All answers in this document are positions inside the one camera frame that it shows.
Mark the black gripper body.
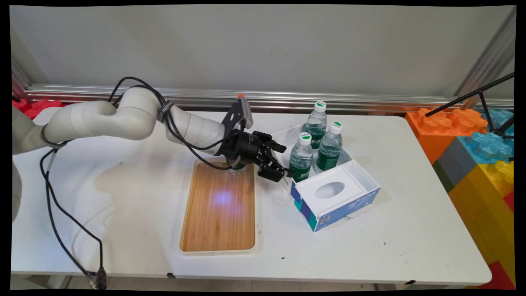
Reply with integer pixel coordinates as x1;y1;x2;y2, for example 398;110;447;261
218;131;263;167

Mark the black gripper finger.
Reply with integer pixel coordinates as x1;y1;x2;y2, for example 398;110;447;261
253;131;287;153
256;150;294;183

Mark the white and blue cardboard box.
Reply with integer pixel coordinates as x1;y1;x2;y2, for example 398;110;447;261
271;123;381;233

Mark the wooden tray with white rim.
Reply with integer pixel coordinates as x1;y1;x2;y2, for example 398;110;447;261
178;158;263;256

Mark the orange foam building block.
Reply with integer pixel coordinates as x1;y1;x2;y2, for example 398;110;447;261
405;108;489;165

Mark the grey foam building block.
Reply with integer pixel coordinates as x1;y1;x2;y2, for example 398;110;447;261
432;138;477;193

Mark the black tripod stand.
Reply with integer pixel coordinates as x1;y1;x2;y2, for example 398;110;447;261
425;72;515;140

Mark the red bumpy foam block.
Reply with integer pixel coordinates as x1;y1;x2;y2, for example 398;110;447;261
12;99;64;120

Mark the large blue translucent block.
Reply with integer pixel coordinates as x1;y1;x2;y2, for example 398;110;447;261
457;132;514;165

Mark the small blue translucent block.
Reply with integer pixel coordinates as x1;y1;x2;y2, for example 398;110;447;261
479;109;514;136

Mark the red foam building block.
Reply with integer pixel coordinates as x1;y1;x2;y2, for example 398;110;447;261
479;261;516;290

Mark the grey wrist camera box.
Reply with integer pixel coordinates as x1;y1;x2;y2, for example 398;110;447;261
221;97;254;134

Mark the horizontal aluminium frame rail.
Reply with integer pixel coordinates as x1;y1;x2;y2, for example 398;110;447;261
25;84;514;113

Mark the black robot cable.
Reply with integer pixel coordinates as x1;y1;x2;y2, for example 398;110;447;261
39;76;243;290

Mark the slanted aluminium frame post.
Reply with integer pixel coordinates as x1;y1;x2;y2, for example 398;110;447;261
454;8;516;99

